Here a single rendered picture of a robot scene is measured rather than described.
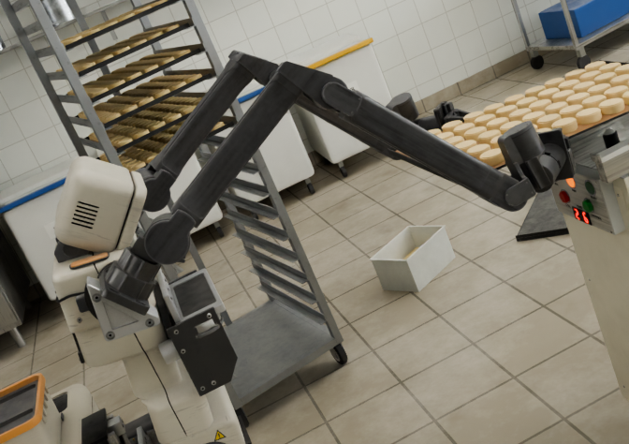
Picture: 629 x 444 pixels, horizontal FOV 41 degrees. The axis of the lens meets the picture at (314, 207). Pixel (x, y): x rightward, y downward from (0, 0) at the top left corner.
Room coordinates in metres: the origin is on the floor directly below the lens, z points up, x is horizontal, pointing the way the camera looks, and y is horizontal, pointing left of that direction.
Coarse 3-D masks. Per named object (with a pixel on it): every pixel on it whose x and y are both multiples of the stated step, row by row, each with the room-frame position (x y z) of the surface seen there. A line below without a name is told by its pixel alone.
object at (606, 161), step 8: (616, 144) 1.66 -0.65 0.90; (624, 144) 1.64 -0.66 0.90; (608, 152) 1.64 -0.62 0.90; (616, 152) 1.63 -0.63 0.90; (624, 152) 1.64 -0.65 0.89; (592, 160) 1.65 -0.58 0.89; (600, 160) 1.63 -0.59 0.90; (608, 160) 1.63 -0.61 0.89; (616, 160) 1.63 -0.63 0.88; (624, 160) 1.63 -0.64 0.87; (600, 168) 1.64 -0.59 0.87; (608, 168) 1.63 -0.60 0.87; (616, 168) 1.63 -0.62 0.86; (624, 168) 1.63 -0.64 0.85; (600, 176) 1.65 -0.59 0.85; (608, 176) 1.63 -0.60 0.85; (616, 176) 1.63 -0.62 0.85
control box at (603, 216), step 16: (576, 176) 1.75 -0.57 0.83; (592, 176) 1.69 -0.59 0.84; (576, 192) 1.78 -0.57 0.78; (608, 192) 1.67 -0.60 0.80; (560, 208) 1.88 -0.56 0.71; (576, 208) 1.80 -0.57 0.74; (592, 208) 1.72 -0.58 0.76; (608, 208) 1.67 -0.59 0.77; (592, 224) 1.75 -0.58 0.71; (608, 224) 1.68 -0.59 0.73
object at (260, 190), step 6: (234, 180) 3.16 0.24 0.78; (240, 180) 3.09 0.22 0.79; (234, 186) 3.12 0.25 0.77; (240, 186) 3.09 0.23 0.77; (246, 186) 3.05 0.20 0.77; (252, 186) 2.99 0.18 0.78; (258, 186) 2.92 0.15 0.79; (264, 186) 2.86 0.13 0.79; (252, 192) 2.95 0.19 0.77; (258, 192) 2.91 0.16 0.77; (264, 192) 2.88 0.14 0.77
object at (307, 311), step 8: (264, 288) 3.39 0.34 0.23; (272, 288) 3.30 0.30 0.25; (272, 296) 3.27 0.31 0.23; (280, 296) 3.24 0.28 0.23; (288, 296) 3.14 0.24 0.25; (288, 304) 3.12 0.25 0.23; (296, 304) 3.09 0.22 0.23; (304, 304) 3.00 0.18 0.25; (304, 312) 2.99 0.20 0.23; (312, 312) 2.95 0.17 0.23; (320, 320) 2.86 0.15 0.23
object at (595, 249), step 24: (624, 120) 1.93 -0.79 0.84; (576, 144) 1.91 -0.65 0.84; (600, 144) 1.85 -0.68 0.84; (624, 192) 1.63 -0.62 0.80; (624, 216) 1.66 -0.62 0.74; (576, 240) 1.92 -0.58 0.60; (600, 240) 1.80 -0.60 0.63; (624, 240) 1.69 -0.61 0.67; (600, 264) 1.84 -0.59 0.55; (624, 264) 1.72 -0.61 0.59; (600, 288) 1.87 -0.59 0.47; (624, 288) 1.75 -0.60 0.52; (600, 312) 1.92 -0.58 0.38; (624, 312) 1.79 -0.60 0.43; (624, 336) 1.83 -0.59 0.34; (624, 360) 1.87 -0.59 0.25; (624, 384) 1.91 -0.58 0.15
